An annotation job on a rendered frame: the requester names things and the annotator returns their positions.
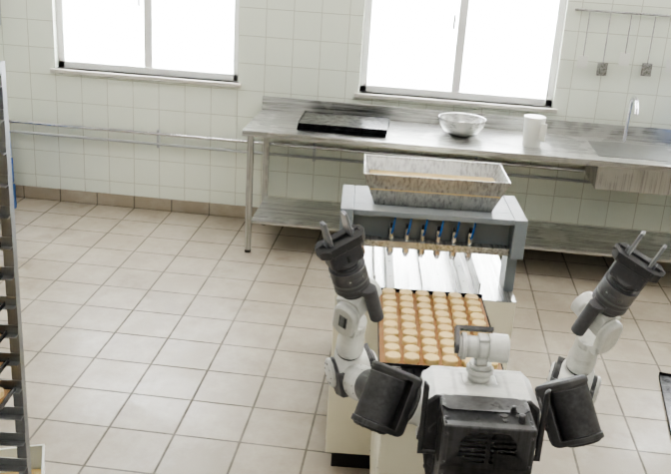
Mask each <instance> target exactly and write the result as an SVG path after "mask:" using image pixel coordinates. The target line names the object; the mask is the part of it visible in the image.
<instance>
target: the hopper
mask: <svg viewBox="0 0 671 474"><path fill-rule="evenodd" d="M364 176H365V179H366V181H367V184H368V187H369V190H370V193H371V196H372V199H373V202H374V203H375V204H376V205H390V206H405V207H419V208H434V209H448V210H463V211H477V212H492V211H493V209H494V208H495V206H496V205H497V204H498V202H499V201H500V199H501V198H502V196H503V195H504V193H505V192H506V191H507V189H508V188H509V186H510V185H511V182H510V180H509V178H508V176H507V174H506V172H505V171H504V169H503V167H502V165H501V164H496V163H481V162H467V161H452V160H437V159H422V158H408V157H393V156H378V155H364Z"/></svg>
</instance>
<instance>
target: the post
mask: <svg viewBox="0 0 671 474"><path fill-rule="evenodd" d="M0 63H1V74H0V75H2V87H1V88H0V109H4V119H5V121H3V122H1V123H0V142H2V143H6V149H7V154H6V155H4V156H0V175H8V179H9V186H8V187H7V188H5V189H1V188H0V206H6V207H10V209H11V218H9V219H8V220H1V232H2V237H11V238H12V239H13V247H12V248H11V249H10V250H3V259H4V266H11V267H14V268H15V277H14V278H13V279H12V280H5V288H6V295H7V296H16V298H17V306H16V307H15V309H14V310H7V316H8V324H14V325H18V328H19V335H18V336H17V337H16V338H15V339H14V338H9V344H10V352H16V353H20V359H21V362H20V364H19V365H18V366H17V367H16V366H11V373H12V380H22V391H21V392H20V393H19V394H13V401H14V406H18V407H24V417H23V418H22V420H21V421H17V420H15V429H16V432H17V433H25V434H26V442H25V444H24V446H23V447H17V458H27V464H28V467H27V469H26V471H25V472H19V474H32V472H31V456H30V441H29V425H28V410H27V395H26V379H25V364H24V348H23V333H22V317H21V302H20V287H19V271H18V256H17V241H16V226H15V211H14V195H13V180H12V164H11V149H10V133H9V118H8V103H7V87H6V72H5V61H0Z"/></svg>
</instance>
